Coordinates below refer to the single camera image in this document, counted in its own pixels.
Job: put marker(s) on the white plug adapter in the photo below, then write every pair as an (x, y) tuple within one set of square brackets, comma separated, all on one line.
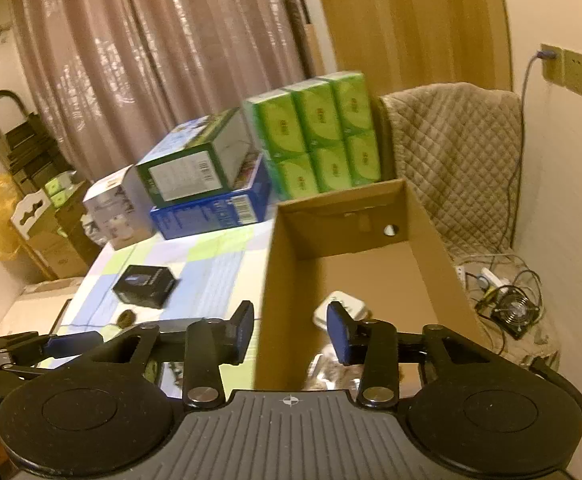
[(353, 305)]

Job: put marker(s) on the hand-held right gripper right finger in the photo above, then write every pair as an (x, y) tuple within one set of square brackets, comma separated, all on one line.
[(337, 332)]

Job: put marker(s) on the wall socket with plug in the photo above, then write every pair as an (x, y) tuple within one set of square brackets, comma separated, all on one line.
[(552, 62)]

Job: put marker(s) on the white humidifier box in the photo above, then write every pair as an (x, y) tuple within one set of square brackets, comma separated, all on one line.
[(116, 210)]

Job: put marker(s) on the open cardboard carton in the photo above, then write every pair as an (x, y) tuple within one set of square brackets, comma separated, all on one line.
[(61, 255)]

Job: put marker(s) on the wooden door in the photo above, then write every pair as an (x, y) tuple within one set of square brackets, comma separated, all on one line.
[(411, 20)]

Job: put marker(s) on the small green tissue packs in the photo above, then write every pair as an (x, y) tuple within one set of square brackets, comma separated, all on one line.
[(60, 190)]

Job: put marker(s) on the brown cardboard box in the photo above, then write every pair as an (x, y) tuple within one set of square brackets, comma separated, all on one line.
[(291, 280)]

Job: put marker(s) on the dark green printed box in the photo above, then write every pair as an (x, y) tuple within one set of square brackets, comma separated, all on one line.
[(191, 170)]

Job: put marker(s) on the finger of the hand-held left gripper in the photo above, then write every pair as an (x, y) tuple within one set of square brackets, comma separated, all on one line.
[(171, 331), (73, 342)]

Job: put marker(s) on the stack of green tissue packs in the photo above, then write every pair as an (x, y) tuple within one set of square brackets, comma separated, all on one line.
[(316, 130)]

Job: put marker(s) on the brown hair scrunchie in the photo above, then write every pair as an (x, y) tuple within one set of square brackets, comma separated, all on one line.
[(127, 318)]

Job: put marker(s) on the black cooling fan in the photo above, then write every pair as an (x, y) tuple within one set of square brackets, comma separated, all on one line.
[(515, 312)]

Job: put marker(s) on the silver foil bag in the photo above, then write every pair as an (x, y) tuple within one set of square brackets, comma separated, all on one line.
[(328, 375)]

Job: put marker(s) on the quilted beige chair cover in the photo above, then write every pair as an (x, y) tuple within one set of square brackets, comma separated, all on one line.
[(461, 160)]

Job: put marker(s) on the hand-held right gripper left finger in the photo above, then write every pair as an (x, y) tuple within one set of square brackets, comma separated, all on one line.
[(243, 332)]

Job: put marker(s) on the black folding rack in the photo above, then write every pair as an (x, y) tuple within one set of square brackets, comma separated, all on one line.
[(26, 145)]

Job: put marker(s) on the white power strip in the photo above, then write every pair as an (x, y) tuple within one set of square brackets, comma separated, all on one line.
[(486, 276)]

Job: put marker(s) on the black product box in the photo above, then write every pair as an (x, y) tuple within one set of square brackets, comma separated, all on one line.
[(143, 285)]

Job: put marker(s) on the white carved board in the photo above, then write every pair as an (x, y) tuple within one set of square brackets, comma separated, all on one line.
[(31, 212)]

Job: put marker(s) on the blue printed box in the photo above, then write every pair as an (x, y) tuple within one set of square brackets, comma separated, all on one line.
[(201, 217)]

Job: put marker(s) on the beige curtain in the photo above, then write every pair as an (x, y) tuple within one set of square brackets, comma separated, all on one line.
[(146, 60)]

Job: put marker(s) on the checkered bed sheet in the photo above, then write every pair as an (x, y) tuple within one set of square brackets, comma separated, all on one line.
[(211, 265)]

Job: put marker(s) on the empty wall socket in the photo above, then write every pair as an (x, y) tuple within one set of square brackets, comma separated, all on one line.
[(577, 72)]

